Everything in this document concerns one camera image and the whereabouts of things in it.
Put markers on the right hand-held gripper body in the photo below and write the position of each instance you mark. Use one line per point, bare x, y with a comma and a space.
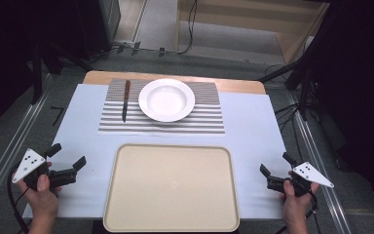
310, 174

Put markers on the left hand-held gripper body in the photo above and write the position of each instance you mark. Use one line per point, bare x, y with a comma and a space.
29, 164

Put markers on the person's right hand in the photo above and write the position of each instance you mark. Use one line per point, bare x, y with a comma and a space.
293, 203

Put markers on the person's left hand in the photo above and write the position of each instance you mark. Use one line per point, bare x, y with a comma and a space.
42, 198

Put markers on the white table sheet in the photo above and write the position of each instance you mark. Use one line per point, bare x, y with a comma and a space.
253, 130

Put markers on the grey striped placemat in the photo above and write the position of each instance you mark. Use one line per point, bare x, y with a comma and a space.
204, 120

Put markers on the black stand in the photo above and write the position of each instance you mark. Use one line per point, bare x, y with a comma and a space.
37, 71
305, 81

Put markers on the dark table knife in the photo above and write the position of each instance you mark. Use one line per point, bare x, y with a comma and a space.
126, 97

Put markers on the beige plastic tray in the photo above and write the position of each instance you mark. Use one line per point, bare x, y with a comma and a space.
172, 191

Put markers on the white round plate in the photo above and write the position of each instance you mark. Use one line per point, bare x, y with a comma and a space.
166, 100

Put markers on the wooden shelf unit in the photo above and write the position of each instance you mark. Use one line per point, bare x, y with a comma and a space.
292, 35

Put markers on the dark cabinet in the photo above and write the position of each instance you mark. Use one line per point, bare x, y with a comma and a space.
105, 22

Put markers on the metal floor rail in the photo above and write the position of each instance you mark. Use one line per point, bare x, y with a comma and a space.
16, 143
318, 162

